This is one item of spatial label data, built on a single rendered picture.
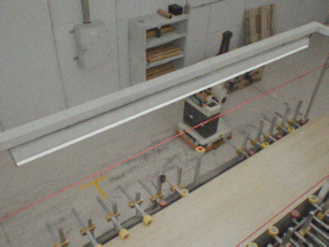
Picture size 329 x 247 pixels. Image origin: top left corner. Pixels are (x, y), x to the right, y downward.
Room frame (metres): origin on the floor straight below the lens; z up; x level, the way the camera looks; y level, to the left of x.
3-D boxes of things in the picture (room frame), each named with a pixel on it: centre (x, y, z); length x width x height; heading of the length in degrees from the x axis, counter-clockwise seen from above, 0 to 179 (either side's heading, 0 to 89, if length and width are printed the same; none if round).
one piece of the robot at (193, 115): (3.97, -0.65, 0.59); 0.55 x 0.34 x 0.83; 38
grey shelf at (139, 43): (5.10, 0.05, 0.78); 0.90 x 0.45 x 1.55; 128
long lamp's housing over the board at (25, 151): (1.87, -0.23, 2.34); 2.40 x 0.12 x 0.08; 128
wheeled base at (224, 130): (4.02, -0.72, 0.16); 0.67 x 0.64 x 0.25; 127
